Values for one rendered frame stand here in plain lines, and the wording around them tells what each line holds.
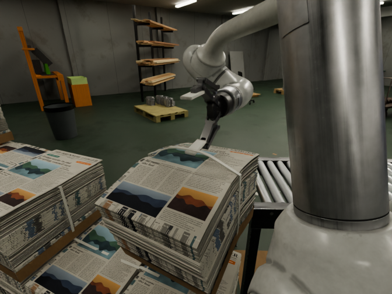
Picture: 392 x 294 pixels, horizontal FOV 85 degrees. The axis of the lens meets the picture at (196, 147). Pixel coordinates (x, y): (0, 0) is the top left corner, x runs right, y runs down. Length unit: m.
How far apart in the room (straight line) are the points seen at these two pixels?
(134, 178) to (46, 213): 0.37
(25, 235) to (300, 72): 0.81
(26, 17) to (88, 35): 1.68
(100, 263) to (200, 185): 0.49
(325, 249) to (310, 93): 0.16
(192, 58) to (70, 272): 0.80
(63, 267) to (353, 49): 0.90
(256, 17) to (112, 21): 8.81
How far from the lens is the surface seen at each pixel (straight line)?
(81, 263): 0.88
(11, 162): 1.15
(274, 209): 1.10
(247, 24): 0.66
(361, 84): 0.27
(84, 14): 9.19
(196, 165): 0.57
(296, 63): 0.28
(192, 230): 0.43
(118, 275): 0.82
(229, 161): 0.60
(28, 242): 0.87
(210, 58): 0.76
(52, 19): 9.06
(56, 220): 0.89
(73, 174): 0.89
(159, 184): 0.53
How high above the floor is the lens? 1.46
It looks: 24 degrees down
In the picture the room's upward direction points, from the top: straight up
